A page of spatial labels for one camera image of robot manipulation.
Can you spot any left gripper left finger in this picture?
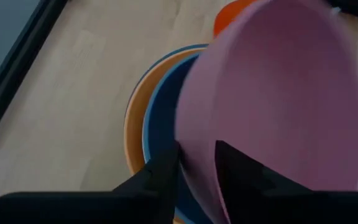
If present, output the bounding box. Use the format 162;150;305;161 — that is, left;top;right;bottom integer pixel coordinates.
112;141;181;224

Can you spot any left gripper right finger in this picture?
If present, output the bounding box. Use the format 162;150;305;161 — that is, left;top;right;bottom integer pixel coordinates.
214;139;312;224

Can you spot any light blue plastic bowl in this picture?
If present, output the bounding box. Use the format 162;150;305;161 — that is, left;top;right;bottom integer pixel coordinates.
141;52;214;224

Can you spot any pink plastic bowl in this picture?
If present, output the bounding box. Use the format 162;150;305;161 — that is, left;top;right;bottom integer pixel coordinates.
174;0;358;224

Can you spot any small magenta red bowl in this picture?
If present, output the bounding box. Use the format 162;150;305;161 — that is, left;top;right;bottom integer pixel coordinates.
213;0;257;39

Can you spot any large orange plastic bowl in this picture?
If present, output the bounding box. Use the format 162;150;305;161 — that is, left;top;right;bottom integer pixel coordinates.
123;43;210;224

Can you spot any black table edge frame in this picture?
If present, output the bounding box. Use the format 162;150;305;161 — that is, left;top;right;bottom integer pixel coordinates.
0;0;68;154

